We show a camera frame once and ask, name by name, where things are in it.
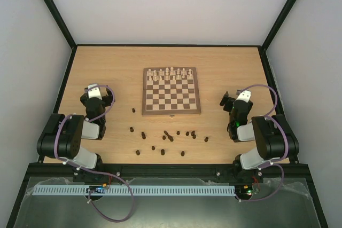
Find dark knight piece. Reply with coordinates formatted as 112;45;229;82
191;130;196;139

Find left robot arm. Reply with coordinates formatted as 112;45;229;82
37;83;115;171

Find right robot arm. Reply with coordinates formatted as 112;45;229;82
220;90;299;181

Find wooden chess board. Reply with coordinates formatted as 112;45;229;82
142;69;201;116

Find white chess pieces row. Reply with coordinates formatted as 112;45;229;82
143;67;197;85

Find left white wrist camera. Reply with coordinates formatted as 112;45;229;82
87;83;102;100

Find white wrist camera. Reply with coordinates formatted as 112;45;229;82
87;83;102;100
236;90;251;103

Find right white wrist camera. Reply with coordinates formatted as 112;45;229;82
236;90;251;103

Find black aluminium frame rail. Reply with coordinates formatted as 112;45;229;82
26;162;310;183

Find light blue cable duct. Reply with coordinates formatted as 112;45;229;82
32;185;236;196

